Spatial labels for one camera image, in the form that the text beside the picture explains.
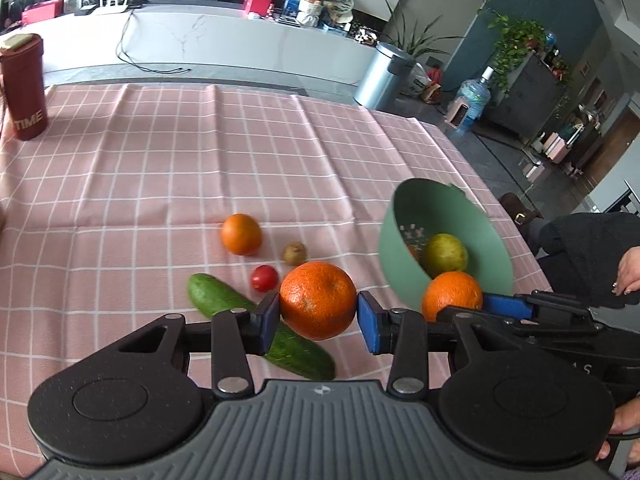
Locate white plastic bag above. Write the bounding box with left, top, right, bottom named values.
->
left=400, top=62, right=432, bottom=98

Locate long-leaved potted plant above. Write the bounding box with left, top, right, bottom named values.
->
left=385, top=0, right=466, bottom=67

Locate green cucumber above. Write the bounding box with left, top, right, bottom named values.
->
left=187, top=273, right=337, bottom=382

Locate round painted fan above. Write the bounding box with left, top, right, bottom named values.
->
left=327, top=0, right=354, bottom=24

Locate pink checked tablecloth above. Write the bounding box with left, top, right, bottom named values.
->
left=0, top=82, right=556, bottom=466

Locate dark grey cabinet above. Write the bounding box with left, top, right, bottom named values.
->
left=482, top=50, right=569, bottom=141

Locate white marble media console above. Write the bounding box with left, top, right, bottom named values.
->
left=0, top=2, right=381, bottom=86

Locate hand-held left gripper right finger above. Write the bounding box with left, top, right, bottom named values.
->
left=357, top=291, right=526, bottom=396

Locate pink heater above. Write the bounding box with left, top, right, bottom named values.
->
left=444, top=101, right=471, bottom=129

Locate dark red tumbler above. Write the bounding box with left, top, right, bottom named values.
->
left=0, top=33, right=48, bottom=141

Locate medium orange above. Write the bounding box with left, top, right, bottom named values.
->
left=421, top=271, right=484, bottom=322

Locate person's right hand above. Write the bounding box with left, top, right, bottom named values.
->
left=595, top=395, right=640, bottom=463

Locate pink storage box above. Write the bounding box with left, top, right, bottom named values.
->
left=544, top=132, right=569, bottom=162

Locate small orange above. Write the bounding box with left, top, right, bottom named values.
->
left=221, top=213, right=263, bottom=257

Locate brown kiwi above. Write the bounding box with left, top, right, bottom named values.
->
left=283, top=241, right=308, bottom=267

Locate large orange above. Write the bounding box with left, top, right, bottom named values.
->
left=279, top=261, right=358, bottom=342

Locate trailing pothos plant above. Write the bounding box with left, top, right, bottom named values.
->
left=487, top=10, right=548, bottom=96

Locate yellow-green pear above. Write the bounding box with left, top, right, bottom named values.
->
left=419, top=233, right=469, bottom=279

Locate red bag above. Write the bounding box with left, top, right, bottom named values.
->
left=422, top=67, right=444, bottom=104

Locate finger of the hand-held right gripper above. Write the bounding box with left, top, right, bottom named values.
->
left=482, top=290, right=603, bottom=327
left=436, top=304, right=538, bottom=341

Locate red tomato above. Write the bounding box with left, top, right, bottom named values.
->
left=250, top=265, right=279, bottom=293

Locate flat red box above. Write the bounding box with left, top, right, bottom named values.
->
left=21, top=0, right=65, bottom=26

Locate black cable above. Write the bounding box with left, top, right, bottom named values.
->
left=116, top=7, right=194, bottom=75

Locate silver trash can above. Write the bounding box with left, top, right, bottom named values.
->
left=354, top=41, right=417, bottom=111

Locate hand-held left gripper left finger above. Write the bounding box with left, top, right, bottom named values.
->
left=115, top=291, right=281, bottom=397

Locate green bowl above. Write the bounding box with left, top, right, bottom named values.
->
left=377, top=177, right=515, bottom=313

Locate brown shoe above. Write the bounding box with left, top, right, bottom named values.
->
left=499, top=192, right=544, bottom=226

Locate blue water jug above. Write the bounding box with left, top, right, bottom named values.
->
left=452, top=66, right=496, bottom=133

